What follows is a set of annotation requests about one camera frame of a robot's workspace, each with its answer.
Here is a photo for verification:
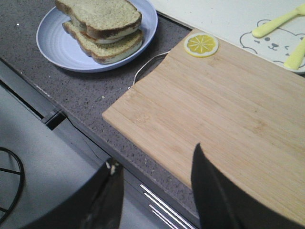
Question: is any white bear tray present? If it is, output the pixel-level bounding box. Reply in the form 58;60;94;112
152;0;305;66

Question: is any fried egg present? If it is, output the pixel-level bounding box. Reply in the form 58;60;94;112
80;30;141;45

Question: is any bread slice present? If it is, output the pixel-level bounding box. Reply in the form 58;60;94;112
62;21;143;64
55;0;142;39

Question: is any chrome drawer handle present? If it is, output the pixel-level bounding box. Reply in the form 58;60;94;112
139;184;197;229

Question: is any yellow plastic knife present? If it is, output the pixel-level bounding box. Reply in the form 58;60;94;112
284;38;305;70

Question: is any metal board handle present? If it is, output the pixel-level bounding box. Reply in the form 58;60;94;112
128;50;171;90

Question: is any light blue plate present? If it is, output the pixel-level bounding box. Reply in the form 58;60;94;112
36;0;158;73

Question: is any yellow plastic fork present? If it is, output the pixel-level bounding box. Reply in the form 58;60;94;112
252;4;305;38

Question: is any wooden cutting board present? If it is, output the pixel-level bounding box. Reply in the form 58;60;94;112
102;40;305;225

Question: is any lemon slice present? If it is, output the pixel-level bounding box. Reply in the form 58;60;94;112
183;32;219;58

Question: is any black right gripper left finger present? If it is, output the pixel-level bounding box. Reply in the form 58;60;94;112
25;160;123;229

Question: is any black wire stand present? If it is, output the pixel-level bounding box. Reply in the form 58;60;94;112
0;147;25;220

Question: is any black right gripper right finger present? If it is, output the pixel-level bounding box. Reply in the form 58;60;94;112
191;144;303;229

